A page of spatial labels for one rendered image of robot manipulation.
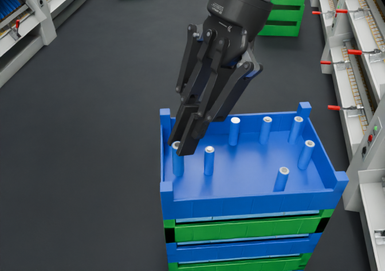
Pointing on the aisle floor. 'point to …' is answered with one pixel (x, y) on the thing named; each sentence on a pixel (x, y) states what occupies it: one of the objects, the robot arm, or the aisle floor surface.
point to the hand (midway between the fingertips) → (188, 129)
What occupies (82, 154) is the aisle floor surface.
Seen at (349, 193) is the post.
